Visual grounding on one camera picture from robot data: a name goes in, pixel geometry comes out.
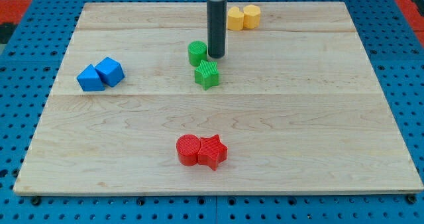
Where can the blue cube block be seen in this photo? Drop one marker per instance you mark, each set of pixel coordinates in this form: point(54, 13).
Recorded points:
point(110, 71)

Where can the light wooden board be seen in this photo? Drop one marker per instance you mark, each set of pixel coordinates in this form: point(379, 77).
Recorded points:
point(298, 106)

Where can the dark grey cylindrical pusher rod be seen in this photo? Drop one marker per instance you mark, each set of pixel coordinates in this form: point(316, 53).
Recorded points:
point(216, 27)

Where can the yellow hexagon block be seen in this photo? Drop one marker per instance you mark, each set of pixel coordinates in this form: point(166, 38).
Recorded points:
point(252, 15)

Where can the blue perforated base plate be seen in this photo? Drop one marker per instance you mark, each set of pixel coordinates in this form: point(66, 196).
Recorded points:
point(30, 62)

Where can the red cylinder block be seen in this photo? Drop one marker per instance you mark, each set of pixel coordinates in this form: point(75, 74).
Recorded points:
point(187, 147)

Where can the green star block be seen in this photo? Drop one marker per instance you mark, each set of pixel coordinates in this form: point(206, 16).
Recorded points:
point(207, 74)

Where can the green cylinder block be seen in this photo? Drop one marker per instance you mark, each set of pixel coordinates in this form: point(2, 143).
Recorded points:
point(197, 51)

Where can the red star block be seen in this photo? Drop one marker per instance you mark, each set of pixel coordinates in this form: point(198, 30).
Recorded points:
point(212, 152)

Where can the blue triangular prism block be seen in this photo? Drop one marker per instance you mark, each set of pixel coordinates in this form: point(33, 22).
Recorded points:
point(89, 80)

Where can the yellow heart block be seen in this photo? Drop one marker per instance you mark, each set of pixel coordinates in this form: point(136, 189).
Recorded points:
point(235, 19)

